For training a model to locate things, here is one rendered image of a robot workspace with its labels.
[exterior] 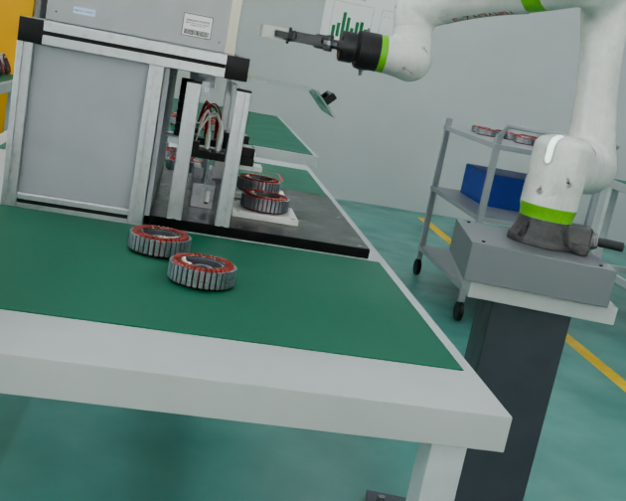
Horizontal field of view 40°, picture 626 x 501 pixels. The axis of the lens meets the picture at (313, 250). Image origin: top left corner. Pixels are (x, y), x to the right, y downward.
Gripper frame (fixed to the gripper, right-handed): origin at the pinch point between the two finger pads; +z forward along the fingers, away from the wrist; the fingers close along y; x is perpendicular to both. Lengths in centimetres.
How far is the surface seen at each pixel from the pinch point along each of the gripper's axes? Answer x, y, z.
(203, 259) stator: -40, -74, 11
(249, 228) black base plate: -41, -37, 1
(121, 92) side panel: -18, -41, 31
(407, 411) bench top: -45, -118, -15
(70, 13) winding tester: -5, -28, 44
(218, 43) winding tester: -5.0, -28.4, 13.6
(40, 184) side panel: -39, -41, 44
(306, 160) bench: -45, 137, -34
